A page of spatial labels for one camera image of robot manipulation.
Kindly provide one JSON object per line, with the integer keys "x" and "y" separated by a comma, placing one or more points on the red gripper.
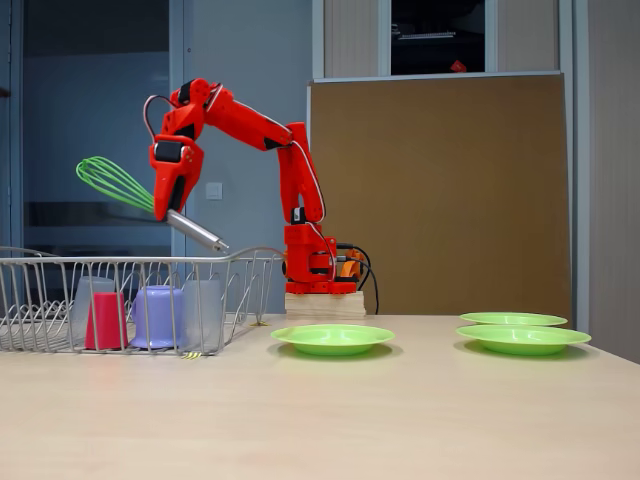
{"x": 172, "y": 172}

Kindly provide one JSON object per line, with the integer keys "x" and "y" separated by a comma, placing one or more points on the purple plastic mug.
{"x": 157, "y": 315}

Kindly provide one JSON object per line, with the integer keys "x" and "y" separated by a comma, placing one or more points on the grey translucent plastic cup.
{"x": 202, "y": 315}
{"x": 81, "y": 300}

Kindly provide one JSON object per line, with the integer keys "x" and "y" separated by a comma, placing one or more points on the red plastic cup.
{"x": 106, "y": 322}

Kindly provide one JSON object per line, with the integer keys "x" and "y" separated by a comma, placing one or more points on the green plastic plate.
{"x": 332, "y": 334}
{"x": 515, "y": 318}
{"x": 522, "y": 336}

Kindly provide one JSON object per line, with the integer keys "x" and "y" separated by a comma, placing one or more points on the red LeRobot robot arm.
{"x": 295, "y": 165}

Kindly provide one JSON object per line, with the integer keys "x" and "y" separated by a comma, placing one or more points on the orange table clamp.
{"x": 284, "y": 267}

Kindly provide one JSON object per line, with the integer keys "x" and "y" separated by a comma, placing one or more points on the blue grey glass door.
{"x": 75, "y": 75}

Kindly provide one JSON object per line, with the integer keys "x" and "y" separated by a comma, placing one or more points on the yellow green tape strip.
{"x": 260, "y": 324}

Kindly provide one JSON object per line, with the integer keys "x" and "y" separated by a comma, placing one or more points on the yellow black striped tape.
{"x": 191, "y": 355}

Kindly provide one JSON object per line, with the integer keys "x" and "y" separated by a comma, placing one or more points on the wooden base block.
{"x": 320, "y": 306}

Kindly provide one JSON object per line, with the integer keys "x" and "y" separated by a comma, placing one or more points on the white notebook on shelf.
{"x": 425, "y": 35}

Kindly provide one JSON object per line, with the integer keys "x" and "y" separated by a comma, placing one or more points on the small red item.
{"x": 458, "y": 66}

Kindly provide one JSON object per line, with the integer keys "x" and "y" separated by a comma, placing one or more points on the brown pin board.
{"x": 500, "y": 150}

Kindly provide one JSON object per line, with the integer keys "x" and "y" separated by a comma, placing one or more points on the white light switch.
{"x": 214, "y": 190}

